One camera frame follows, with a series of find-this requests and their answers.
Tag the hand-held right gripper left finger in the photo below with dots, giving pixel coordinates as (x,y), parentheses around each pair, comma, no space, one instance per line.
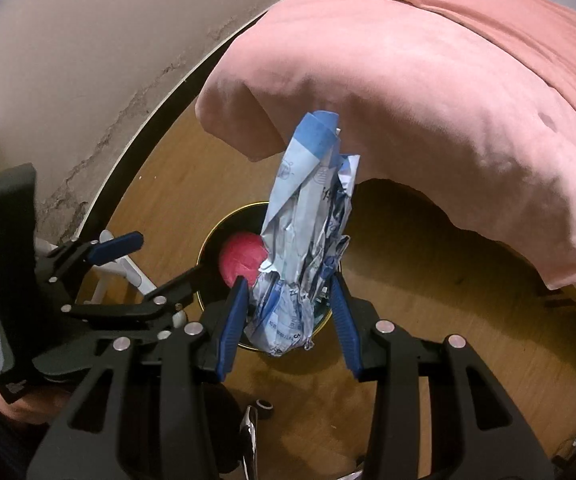
(230,320)

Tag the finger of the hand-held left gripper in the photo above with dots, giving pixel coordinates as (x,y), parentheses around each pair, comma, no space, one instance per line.
(172,287)
(117,245)

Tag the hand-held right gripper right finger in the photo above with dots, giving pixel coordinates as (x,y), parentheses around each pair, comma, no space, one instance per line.
(345,325)

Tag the black gold-rimmed trash can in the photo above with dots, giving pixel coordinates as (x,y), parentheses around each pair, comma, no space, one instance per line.
(212,245)

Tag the blue white paper wrapper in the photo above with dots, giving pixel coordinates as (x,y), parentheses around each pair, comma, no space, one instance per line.
(298,240)

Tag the person's left hand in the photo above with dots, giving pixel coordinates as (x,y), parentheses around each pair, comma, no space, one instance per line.
(22,402)

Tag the pink crumpled ball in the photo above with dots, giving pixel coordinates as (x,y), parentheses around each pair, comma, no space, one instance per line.
(240,260)

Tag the chrome chair leg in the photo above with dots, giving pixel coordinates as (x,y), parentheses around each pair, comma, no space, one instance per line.
(249,440)

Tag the pink blanket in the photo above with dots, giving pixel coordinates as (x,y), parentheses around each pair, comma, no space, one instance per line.
(418,85)

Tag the white metal frame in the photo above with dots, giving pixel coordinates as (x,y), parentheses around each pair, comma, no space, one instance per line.
(132,275)

